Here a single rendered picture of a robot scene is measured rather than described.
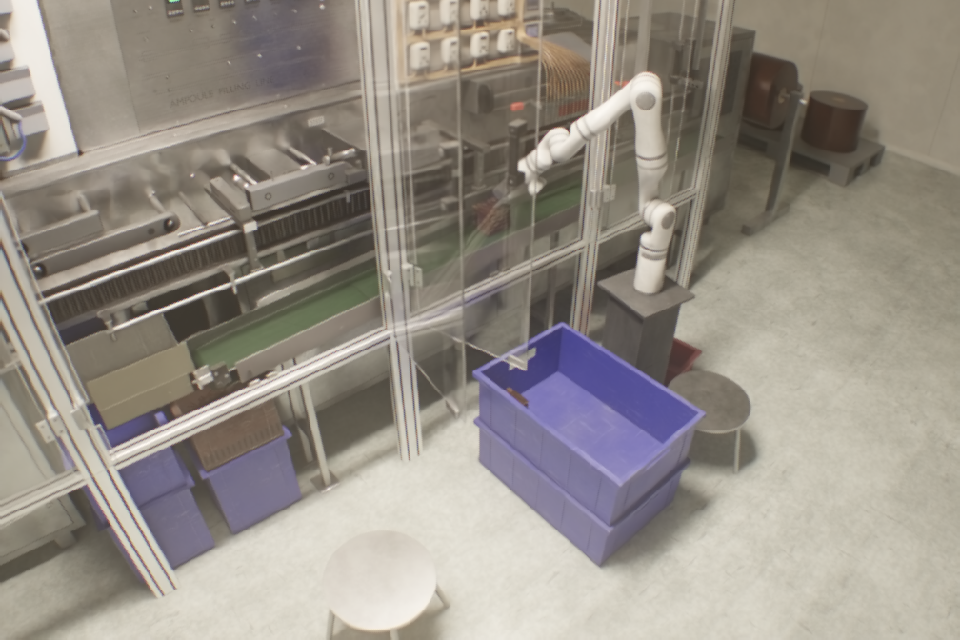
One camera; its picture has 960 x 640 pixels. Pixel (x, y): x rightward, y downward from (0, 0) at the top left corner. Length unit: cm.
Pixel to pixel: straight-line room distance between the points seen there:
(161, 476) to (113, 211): 76
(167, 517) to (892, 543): 232
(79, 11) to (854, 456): 291
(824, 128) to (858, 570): 356
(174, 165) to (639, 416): 163
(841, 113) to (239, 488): 453
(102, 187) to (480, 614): 162
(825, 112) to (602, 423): 353
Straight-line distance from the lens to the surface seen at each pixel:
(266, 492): 217
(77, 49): 192
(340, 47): 217
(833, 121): 515
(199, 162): 199
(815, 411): 280
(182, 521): 210
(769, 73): 382
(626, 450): 210
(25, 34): 189
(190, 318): 228
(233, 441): 197
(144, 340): 182
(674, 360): 279
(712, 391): 233
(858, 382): 305
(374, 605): 173
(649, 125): 188
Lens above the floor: 175
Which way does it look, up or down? 33 degrees down
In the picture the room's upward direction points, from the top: straight up
